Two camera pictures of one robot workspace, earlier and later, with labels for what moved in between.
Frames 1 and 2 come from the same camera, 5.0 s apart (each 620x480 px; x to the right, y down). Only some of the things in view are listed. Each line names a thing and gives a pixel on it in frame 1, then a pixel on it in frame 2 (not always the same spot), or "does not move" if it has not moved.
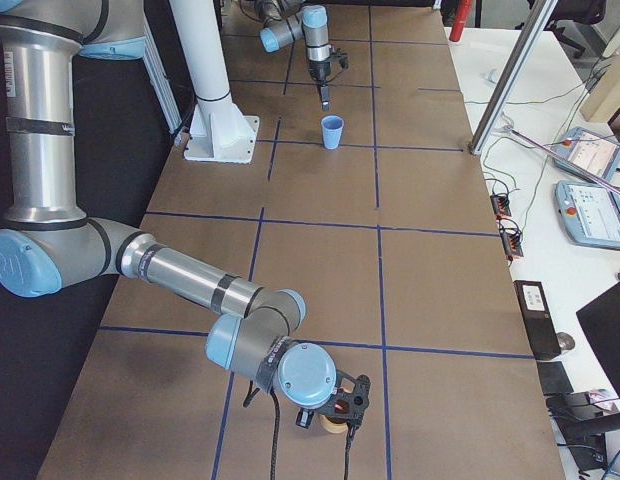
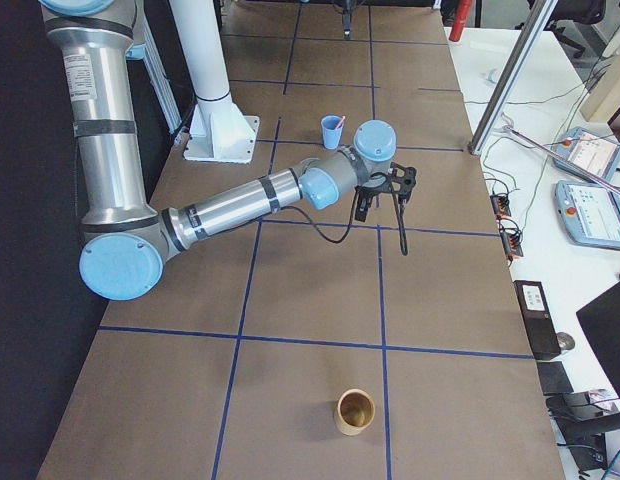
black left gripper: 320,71 -> 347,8
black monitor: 607,322 does not move
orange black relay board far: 500,205 does not move
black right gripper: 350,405 -> 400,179
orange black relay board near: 512,242 does not move
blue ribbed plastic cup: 332,126 does not move
